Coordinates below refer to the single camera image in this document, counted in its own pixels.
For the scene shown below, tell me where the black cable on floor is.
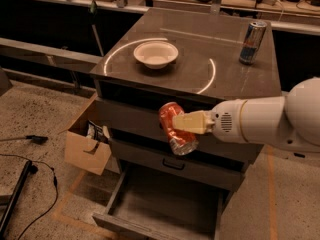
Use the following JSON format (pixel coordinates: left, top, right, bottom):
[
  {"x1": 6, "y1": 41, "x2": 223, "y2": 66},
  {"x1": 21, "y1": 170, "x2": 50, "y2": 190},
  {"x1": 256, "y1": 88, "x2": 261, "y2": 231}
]
[{"x1": 0, "y1": 153, "x2": 60, "y2": 240}]

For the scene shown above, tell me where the grey drawer cabinet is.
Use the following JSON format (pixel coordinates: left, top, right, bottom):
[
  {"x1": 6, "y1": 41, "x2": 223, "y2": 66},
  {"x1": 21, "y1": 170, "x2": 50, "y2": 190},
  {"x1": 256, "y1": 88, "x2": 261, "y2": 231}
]
[{"x1": 91, "y1": 8, "x2": 281, "y2": 176}]

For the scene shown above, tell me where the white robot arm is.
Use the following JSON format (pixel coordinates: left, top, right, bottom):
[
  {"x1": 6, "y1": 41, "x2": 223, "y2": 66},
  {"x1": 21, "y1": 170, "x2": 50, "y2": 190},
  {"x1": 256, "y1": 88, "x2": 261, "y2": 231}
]
[{"x1": 172, "y1": 78, "x2": 320, "y2": 153}]

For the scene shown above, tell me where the green handled stick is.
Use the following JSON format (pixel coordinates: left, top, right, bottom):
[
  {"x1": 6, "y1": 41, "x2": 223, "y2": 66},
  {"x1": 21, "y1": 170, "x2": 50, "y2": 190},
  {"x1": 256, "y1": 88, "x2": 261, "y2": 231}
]
[{"x1": 89, "y1": 1, "x2": 104, "y2": 56}]

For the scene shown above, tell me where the middle grey drawer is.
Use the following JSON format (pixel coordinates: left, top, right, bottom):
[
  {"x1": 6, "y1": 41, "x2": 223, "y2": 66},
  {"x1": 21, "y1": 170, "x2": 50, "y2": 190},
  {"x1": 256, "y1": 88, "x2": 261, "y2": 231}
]
[{"x1": 111, "y1": 139, "x2": 243, "y2": 192}]

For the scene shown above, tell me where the black handled tool on floor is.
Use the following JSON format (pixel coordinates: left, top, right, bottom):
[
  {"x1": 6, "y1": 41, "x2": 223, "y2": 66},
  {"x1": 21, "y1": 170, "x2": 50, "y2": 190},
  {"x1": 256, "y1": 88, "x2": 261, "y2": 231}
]
[{"x1": 0, "y1": 135, "x2": 48, "y2": 145}]

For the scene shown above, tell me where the top grey drawer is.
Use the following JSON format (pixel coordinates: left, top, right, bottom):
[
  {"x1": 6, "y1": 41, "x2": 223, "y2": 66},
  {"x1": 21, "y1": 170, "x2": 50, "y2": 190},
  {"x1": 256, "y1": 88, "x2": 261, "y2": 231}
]
[{"x1": 96, "y1": 98, "x2": 262, "y2": 163}]

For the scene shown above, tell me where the cardboard box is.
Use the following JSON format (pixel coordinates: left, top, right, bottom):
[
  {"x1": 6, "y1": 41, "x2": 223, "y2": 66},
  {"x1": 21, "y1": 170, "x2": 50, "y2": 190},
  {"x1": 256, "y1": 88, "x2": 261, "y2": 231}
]
[{"x1": 59, "y1": 92, "x2": 113, "y2": 176}]

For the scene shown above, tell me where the red coke can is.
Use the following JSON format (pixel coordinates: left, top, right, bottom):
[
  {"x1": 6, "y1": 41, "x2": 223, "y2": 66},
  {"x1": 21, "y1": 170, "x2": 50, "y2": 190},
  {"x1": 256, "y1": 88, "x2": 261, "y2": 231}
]
[{"x1": 159, "y1": 102, "x2": 198, "y2": 156}]

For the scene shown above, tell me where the silver blue energy drink can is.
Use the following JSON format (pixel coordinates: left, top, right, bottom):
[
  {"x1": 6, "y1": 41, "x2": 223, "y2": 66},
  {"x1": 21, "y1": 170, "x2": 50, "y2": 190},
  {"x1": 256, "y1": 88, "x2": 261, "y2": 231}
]
[{"x1": 239, "y1": 21, "x2": 267, "y2": 65}]

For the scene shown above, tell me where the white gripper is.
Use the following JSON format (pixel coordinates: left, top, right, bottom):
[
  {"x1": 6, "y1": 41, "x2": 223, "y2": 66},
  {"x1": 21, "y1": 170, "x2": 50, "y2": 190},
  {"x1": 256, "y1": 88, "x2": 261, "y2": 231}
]
[{"x1": 172, "y1": 100, "x2": 245, "y2": 143}]

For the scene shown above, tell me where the black bar on floor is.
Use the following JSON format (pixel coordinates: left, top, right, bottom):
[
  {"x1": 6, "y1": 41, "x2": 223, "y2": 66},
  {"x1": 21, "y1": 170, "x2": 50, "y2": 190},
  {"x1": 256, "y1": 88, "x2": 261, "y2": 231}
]
[{"x1": 0, "y1": 161, "x2": 33, "y2": 240}]

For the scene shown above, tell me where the open bottom grey drawer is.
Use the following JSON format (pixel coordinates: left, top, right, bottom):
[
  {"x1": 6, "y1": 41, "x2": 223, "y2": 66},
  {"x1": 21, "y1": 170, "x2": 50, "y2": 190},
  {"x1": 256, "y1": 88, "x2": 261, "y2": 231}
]
[{"x1": 93, "y1": 164, "x2": 223, "y2": 240}]

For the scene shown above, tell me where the white bowl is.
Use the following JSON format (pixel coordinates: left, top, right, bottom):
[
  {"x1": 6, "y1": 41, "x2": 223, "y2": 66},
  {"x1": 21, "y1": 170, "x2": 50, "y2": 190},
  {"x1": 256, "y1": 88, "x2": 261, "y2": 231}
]
[{"x1": 133, "y1": 41, "x2": 179, "y2": 69}]

